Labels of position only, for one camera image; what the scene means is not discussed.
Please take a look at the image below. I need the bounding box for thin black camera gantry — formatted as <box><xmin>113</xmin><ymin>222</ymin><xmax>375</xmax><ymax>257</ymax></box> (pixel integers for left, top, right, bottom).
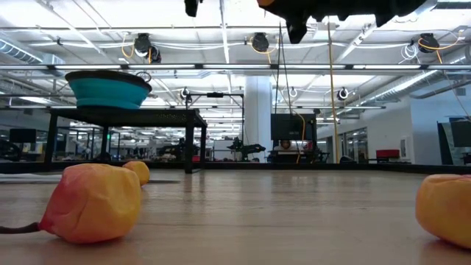
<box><xmin>185</xmin><ymin>91</ymin><xmax>246</xmax><ymax>163</ymax></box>

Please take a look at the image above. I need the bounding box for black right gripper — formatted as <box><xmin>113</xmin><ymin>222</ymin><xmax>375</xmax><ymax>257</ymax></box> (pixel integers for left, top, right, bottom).
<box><xmin>265</xmin><ymin>0</ymin><xmax>369</xmax><ymax>45</ymax></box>

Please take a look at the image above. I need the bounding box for silver air duct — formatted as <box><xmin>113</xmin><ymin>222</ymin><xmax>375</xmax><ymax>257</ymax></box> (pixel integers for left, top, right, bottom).
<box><xmin>358</xmin><ymin>46</ymin><xmax>471</xmax><ymax>108</ymax></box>
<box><xmin>0</xmin><ymin>36</ymin><xmax>66</xmax><ymax>66</ymax></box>

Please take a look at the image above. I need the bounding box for black ceiling cable reel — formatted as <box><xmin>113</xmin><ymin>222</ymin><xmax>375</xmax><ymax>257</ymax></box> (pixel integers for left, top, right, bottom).
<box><xmin>132</xmin><ymin>32</ymin><xmax>163</xmax><ymax>64</ymax></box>
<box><xmin>417</xmin><ymin>32</ymin><xmax>444</xmax><ymax>54</ymax></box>
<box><xmin>251</xmin><ymin>32</ymin><xmax>271</xmax><ymax>54</ymax></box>

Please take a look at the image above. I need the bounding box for black display screen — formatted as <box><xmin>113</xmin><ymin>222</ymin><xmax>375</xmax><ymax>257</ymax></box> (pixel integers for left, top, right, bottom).
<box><xmin>270</xmin><ymin>113</ymin><xmax>318</xmax><ymax>163</ymax></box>

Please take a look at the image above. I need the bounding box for white round column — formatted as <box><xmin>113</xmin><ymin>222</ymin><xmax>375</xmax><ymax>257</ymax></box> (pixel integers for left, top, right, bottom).
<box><xmin>244</xmin><ymin>75</ymin><xmax>274</xmax><ymax>163</ymax></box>

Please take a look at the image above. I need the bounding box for teal collapsible colander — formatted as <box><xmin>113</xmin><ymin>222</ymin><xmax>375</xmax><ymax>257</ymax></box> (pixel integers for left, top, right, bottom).
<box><xmin>65</xmin><ymin>69</ymin><xmax>153</xmax><ymax>110</ymax></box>

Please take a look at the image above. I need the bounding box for black perforated metal stand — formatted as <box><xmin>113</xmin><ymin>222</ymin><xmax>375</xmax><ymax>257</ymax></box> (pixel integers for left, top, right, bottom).
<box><xmin>43</xmin><ymin>107</ymin><xmax>209</xmax><ymax>174</ymax></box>

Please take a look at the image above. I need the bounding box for long ceiling light bar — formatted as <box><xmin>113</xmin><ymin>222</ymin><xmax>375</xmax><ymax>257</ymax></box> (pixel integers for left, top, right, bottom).
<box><xmin>0</xmin><ymin>63</ymin><xmax>471</xmax><ymax>72</ymax></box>

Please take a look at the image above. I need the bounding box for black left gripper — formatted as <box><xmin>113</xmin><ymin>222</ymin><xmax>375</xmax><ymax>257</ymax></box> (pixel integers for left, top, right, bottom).
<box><xmin>184</xmin><ymin>0</ymin><xmax>202</xmax><ymax>18</ymax></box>

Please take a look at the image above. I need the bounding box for black upright panel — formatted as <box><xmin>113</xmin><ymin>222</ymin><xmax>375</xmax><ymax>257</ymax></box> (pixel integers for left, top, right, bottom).
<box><xmin>436</xmin><ymin>121</ymin><xmax>455</xmax><ymax>166</ymax></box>

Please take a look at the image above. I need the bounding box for yellow orange toy pear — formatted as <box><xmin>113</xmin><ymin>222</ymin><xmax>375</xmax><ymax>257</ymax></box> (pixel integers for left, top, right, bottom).
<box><xmin>415</xmin><ymin>173</ymin><xmax>471</xmax><ymax>250</ymax></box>
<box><xmin>0</xmin><ymin>163</ymin><xmax>143</xmax><ymax>244</ymax></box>
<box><xmin>122</xmin><ymin>160</ymin><xmax>151</xmax><ymax>188</ymax></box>

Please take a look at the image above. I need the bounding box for black computer monitor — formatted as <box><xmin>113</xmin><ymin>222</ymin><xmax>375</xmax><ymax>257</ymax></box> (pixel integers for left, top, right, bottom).
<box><xmin>8</xmin><ymin>128</ymin><xmax>38</xmax><ymax>144</ymax></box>
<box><xmin>449</xmin><ymin>116</ymin><xmax>471</xmax><ymax>149</ymax></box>

